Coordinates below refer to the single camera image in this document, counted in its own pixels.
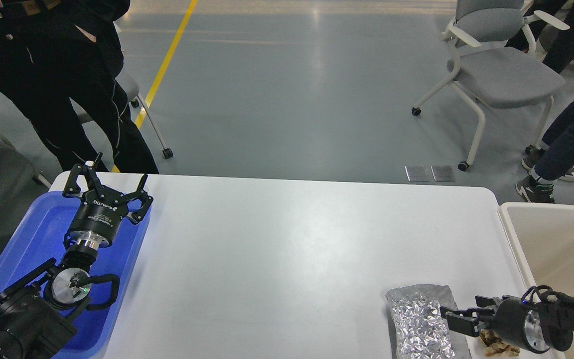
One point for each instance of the metal floor plate right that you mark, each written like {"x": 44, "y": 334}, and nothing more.
{"x": 443, "y": 173}

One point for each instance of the person in black left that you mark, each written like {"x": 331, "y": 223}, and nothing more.
{"x": 54, "y": 53}

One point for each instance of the grey chair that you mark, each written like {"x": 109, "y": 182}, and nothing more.
{"x": 133, "y": 91}
{"x": 496, "y": 77}

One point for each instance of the grey chair right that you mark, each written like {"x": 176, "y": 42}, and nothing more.
{"x": 496, "y": 77}

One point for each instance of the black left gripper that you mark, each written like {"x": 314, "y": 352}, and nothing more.
{"x": 98, "y": 215}

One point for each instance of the crumpled brown paper ball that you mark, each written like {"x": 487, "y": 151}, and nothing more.
{"x": 494, "y": 346}

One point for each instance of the grey chair left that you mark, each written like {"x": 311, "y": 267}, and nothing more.
{"x": 133, "y": 91}

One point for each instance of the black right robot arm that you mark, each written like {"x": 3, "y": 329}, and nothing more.
{"x": 556, "y": 311}

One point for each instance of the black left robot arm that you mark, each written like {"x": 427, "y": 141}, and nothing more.
{"x": 38, "y": 311}

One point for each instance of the blue plastic tray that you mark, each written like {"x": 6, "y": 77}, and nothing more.
{"x": 39, "y": 237}

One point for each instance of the white plastic bin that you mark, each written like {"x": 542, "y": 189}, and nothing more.
{"x": 542, "y": 240}

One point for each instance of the metal floor plate left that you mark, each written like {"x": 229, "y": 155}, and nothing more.
{"x": 417, "y": 173}

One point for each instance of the person in dark trousers right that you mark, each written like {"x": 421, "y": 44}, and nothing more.
{"x": 552, "y": 161}

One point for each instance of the aluminium foil sheet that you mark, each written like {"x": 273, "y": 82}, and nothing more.
{"x": 421, "y": 332}

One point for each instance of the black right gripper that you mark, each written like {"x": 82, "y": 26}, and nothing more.
{"x": 514, "y": 322}

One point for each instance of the metal floor plate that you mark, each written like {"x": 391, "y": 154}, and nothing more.
{"x": 443, "y": 173}
{"x": 417, "y": 173}

